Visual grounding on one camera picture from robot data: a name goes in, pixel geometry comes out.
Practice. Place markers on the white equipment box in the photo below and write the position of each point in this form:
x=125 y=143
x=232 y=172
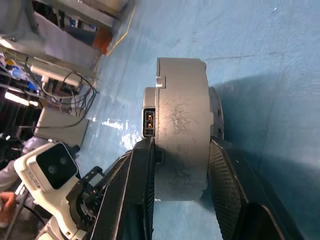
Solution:
x=60 y=127

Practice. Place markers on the white power strip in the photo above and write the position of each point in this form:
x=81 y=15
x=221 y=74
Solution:
x=55 y=75

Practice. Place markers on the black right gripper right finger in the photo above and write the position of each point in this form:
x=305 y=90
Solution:
x=232 y=200

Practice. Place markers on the grey metal rack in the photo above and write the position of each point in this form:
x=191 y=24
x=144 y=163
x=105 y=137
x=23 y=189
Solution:
x=50 y=47

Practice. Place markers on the blue plastic table cover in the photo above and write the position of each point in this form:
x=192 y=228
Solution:
x=250 y=37

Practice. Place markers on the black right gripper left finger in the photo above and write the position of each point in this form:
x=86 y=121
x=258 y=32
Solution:
x=130 y=200

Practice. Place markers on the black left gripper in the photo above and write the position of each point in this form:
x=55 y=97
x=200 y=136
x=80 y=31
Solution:
x=86 y=200

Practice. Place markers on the bystander bare hand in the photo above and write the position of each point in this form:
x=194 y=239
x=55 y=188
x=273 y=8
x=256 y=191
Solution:
x=7 y=207

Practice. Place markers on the orange box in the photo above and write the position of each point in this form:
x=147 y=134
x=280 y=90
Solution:
x=102 y=40

